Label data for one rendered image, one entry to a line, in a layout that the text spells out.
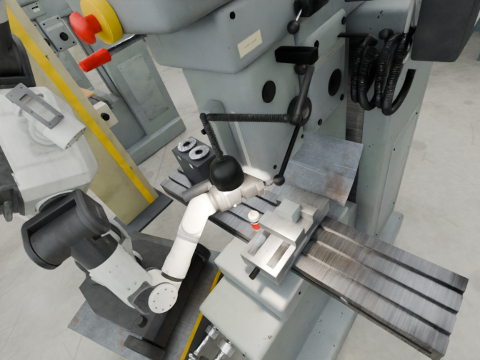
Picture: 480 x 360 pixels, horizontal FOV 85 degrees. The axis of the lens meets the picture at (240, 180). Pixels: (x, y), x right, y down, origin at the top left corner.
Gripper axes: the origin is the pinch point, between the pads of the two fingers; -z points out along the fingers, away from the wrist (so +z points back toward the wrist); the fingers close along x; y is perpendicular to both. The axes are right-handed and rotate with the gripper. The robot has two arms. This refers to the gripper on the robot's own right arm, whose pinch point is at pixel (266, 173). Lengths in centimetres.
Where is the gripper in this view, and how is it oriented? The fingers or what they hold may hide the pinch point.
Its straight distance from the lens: 83.2
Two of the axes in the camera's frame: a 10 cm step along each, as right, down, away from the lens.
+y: 2.4, 6.8, 6.9
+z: -8.8, 4.5, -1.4
